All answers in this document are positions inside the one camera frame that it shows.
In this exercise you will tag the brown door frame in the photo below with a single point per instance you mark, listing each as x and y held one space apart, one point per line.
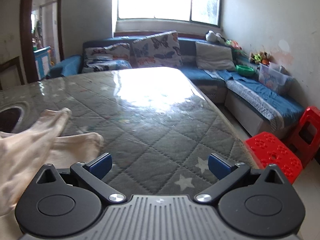
23 30

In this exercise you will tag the large butterfly print pillow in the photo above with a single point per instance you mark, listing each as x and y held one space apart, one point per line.
157 47

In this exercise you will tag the tall red plastic stool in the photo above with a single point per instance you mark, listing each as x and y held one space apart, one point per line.
310 120

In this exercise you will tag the window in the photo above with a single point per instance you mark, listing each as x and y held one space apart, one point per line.
150 0

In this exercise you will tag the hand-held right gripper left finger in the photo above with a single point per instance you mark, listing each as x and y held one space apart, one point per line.
101 165

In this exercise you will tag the clear plastic storage box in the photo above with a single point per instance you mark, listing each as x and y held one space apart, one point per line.
272 80

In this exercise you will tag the blue cabinet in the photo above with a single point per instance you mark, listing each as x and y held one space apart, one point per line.
41 60

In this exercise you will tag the brown plush toys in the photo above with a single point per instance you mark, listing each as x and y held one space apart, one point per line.
260 58

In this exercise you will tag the orange and green toy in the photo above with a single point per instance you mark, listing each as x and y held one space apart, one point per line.
233 45

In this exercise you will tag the round black inset cooktop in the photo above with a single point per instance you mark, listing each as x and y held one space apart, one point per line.
8 118

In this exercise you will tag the plain grey pillow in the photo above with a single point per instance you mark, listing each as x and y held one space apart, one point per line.
215 56

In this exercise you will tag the black and white plush toy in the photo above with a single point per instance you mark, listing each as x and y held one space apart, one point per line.
213 36

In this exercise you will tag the wooden chair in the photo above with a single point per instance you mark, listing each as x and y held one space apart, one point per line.
20 70

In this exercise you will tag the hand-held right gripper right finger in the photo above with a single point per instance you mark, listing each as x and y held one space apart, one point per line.
218 166

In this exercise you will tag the small butterfly print pillow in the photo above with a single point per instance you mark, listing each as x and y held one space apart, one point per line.
107 51

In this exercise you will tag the cream long-sleeve shirt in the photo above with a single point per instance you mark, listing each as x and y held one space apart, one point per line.
25 142

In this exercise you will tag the flat butterfly print cushion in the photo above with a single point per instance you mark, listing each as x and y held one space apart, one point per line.
107 66

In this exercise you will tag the blue corner sofa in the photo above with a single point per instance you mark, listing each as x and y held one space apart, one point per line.
190 52

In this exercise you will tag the low red plastic stool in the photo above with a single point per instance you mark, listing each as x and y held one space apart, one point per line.
272 152

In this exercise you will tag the green plastic bowl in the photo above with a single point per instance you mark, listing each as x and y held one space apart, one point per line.
245 70

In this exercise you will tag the grey quilted star table cover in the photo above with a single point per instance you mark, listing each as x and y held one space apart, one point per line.
150 135

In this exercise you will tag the blue sofa throw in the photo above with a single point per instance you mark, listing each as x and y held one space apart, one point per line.
250 90

